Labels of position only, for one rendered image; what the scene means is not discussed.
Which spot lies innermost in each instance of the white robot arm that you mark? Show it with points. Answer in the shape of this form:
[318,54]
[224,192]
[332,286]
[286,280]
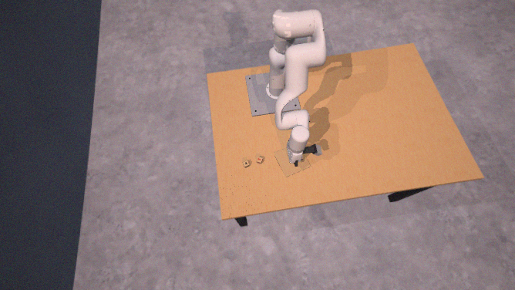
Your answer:
[302,54]

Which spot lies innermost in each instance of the tan flat mat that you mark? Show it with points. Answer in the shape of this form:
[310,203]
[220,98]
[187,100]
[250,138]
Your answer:
[287,168]

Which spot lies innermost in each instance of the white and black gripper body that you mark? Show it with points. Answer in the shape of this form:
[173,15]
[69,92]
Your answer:
[294,156]

